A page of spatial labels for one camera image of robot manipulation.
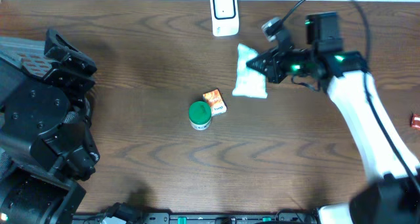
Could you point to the white barcode scanner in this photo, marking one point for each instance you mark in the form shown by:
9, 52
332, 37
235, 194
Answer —
225, 17

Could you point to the red chocolate wafer bar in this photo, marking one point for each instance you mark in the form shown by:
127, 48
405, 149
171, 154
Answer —
415, 121

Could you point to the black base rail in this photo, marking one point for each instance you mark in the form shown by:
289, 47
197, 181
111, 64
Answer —
124, 214

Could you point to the grey plastic basket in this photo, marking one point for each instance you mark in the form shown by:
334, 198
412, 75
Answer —
11, 47

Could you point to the green lid jar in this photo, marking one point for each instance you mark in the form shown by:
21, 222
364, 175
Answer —
200, 115

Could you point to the light blue wet wipes pack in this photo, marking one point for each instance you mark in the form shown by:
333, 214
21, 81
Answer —
249, 82

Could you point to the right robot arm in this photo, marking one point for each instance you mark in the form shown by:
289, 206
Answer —
392, 170

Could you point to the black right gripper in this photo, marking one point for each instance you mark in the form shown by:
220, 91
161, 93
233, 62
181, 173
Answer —
273, 68

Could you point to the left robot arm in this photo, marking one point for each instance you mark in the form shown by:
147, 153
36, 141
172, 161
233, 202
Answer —
47, 148

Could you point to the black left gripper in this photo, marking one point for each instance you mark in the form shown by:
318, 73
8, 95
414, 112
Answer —
83, 72

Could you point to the orange small carton box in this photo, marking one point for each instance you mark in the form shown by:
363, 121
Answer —
215, 102

